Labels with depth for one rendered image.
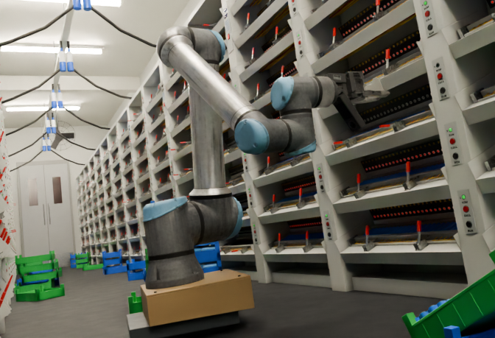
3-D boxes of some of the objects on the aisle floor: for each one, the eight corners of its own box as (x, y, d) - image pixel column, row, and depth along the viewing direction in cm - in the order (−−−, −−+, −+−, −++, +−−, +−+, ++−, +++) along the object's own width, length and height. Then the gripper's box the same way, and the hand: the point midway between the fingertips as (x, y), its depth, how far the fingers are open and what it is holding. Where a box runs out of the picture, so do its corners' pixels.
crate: (130, 317, 203) (127, 297, 204) (132, 310, 223) (131, 291, 224) (202, 305, 209) (199, 286, 210) (199, 299, 228) (197, 281, 229)
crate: (419, 355, 100) (400, 317, 104) (488, 333, 109) (468, 299, 113) (524, 293, 78) (495, 248, 83) (600, 272, 87) (570, 233, 91)
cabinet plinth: (947, 348, 70) (935, 312, 71) (264, 281, 266) (264, 272, 267) (978, 325, 77) (967, 292, 78) (290, 276, 273) (289, 266, 274)
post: (266, 283, 256) (223, -33, 282) (258, 282, 264) (217, -25, 290) (299, 277, 264) (255, -30, 291) (290, 276, 273) (248, -21, 299)
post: (345, 291, 193) (281, -116, 220) (332, 290, 202) (272, -102, 228) (385, 283, 202) (319, -108, 228) (371, 282, 210) (309, -95, 236)
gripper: (334, 68, 139) (392, 68, 149) (314, 81, 149) (370, 80, 158) (339, 98, 138) (398, 96, 147) (318, 109, 148) (375, 106, 157)
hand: (381, 97), depth 152 cm, fingers open, 3 cm apart
